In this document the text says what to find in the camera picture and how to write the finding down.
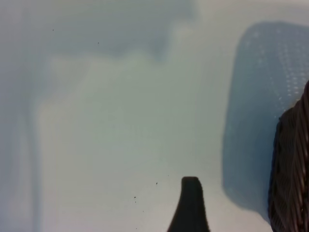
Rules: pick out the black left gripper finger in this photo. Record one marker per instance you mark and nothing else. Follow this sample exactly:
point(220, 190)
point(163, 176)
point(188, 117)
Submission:
point(190, 207)

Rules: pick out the dark brown wicker basket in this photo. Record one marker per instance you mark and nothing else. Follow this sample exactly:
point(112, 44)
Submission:
point(294, 169)

